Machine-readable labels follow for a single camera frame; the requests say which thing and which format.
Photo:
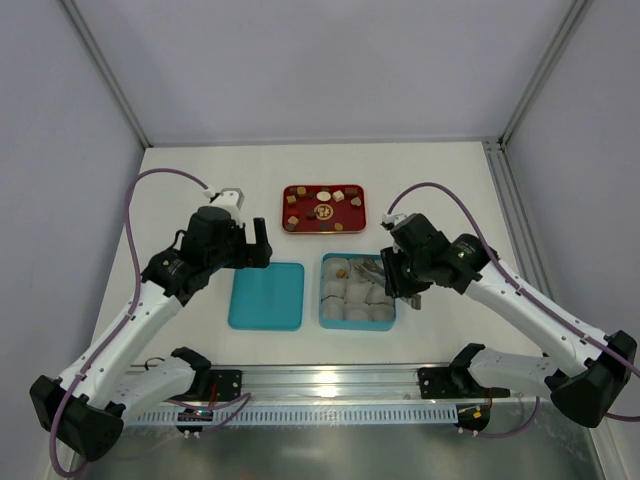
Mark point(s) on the white oval chocolate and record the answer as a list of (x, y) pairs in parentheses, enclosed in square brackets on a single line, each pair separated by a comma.
[(323, 196)]

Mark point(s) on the metal serving tongs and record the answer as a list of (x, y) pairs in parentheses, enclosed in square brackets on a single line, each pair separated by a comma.
[(373, 271)]

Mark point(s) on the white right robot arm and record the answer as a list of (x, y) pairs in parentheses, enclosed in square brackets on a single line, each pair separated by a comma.
[(582, 370)]

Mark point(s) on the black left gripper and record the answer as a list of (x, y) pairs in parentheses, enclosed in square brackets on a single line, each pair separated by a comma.
[(251, 251)]

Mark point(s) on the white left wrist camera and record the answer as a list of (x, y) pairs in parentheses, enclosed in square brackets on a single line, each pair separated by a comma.
[(228, 199)]

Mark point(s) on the beige cube chocolate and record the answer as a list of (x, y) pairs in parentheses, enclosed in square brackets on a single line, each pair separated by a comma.
[(338, 196)]

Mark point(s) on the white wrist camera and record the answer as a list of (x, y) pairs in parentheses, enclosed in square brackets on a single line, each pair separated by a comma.
[(228, 199), (390, 220)]

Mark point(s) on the aluminium frame post right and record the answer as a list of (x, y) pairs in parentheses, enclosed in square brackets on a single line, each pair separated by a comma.
[(554, 51)]

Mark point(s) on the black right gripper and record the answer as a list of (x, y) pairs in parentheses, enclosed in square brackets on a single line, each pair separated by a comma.
[(393, 273)]

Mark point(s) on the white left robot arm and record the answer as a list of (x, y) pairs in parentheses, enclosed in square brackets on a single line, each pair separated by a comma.
[(88, 405)]

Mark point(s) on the aluminium frame post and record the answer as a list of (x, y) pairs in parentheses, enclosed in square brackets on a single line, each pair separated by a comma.
[(554, 51), (82, 30)]

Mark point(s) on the teal square box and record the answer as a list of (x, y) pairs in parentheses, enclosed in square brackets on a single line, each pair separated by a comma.
[(342, 303)]

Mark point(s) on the red rectangular tray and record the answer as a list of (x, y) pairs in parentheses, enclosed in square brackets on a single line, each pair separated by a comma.
[(342, 216)]

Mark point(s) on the white paper cup liner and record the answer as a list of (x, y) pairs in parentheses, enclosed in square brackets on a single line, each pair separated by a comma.
[(333, 264)]

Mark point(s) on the aluminium mounting rail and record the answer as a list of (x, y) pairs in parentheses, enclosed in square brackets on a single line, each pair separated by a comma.
[(332, 381)]

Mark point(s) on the brown edged paper liner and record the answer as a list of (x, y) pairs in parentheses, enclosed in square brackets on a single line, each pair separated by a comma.
[(378, 296)]

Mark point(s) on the teal box lid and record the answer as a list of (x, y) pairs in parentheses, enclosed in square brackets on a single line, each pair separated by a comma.
[(269, 299)]

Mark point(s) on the aluminium frame post left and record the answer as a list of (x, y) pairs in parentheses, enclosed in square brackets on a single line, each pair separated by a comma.
[(82, 30)]

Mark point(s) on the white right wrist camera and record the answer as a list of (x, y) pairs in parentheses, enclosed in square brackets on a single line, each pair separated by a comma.
[(390, 220)]

